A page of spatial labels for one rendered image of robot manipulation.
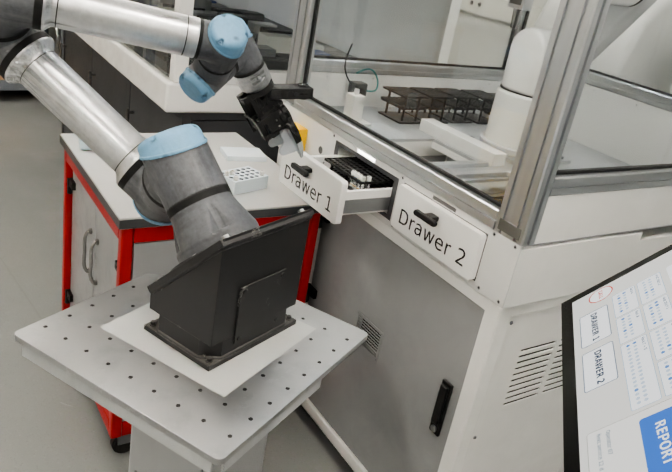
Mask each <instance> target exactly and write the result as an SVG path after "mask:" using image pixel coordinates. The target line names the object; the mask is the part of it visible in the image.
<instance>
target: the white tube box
mask: <svg viewBox="0 0 672 472"><path fill-rule="evenodd" d="M230 170H235V174H234V175H230ZM225 171H229V176H225ZM222 173H223V175H224V177H225V179H226V181H227V183H228V186H229V188H230V190H231V192H232V194H233V195H237V194H242V193H247V192H251V191H256V190H261V189H265V188H267V184H268V177H269V176H268V175H266V174H264V176H260V171H258V170H256V169H254V168H252V167H250V166H246V167H240V168H234V169H228V170H223V171H222ZM235 175H237V176H239V178H238V181H234V176H235Z"/></svg>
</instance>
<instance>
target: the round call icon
mask: <svg viewBox="0 0 672 472"><path fill-rule="evenodd" d="M614 294H615V292H614V287H613V282H611V283H609V284H608V285H606V286H604V287H602V288H600V289H598V290H596V291H594V292H592V293H591V294H589V295H587V298H588V308H589V307H591V306H592V305H594V304H596V303H598V302H600V301H602V300H604V299H606V298H608V297H610V296H612V295H614Z"/></svg>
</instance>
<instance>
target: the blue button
mask: <svg viewBox="0 0 672 472"><path fill-rule="evenodd" d="M638 422H639V428H640V433H641V438H642V444H643V449H644V455H645V460H646V466H647V471H648V472H672V406H670V407H668V408H666V409H663V410H661V411H659V412H656V413H654V414H652V415H649V416H647V417H645V418H642V419H640V420H638Z"/></svg>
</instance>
